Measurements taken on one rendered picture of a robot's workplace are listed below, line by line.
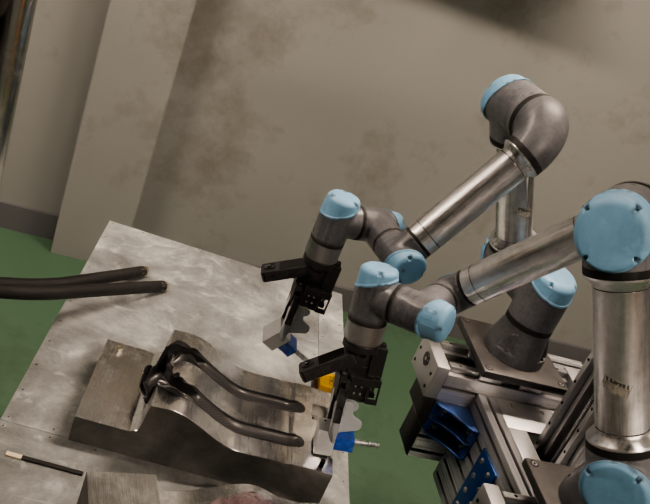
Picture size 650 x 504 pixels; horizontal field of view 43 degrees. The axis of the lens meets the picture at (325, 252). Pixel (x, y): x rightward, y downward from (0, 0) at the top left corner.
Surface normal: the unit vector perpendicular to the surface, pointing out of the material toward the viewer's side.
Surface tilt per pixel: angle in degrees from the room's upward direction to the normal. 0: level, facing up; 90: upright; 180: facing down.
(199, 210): 90
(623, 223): 83
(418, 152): 90
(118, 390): 0
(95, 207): 90
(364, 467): 0
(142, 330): 0
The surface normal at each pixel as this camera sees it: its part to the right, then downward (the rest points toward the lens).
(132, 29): 0.12, 0.49
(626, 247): -0.52, 0.08
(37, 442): 0.34, -0.84
